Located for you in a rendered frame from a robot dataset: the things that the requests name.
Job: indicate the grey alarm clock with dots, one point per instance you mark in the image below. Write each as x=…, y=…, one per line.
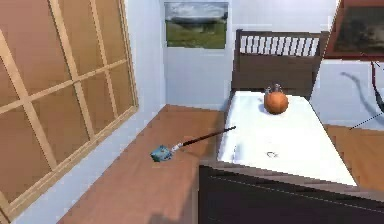
x=275, y=88

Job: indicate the orange basketball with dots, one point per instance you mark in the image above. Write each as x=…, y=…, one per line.
x=276, y=103

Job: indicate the dark wooden bed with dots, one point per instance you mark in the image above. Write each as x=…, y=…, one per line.
x=286, y=146

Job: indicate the wooden framed window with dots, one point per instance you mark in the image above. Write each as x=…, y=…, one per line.
x=63, y=96

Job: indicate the red framed dark picture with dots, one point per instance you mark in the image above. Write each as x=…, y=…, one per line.
x=358, y=30

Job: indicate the landscape wall picture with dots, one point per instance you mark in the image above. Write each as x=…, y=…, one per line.
x=196, y=25

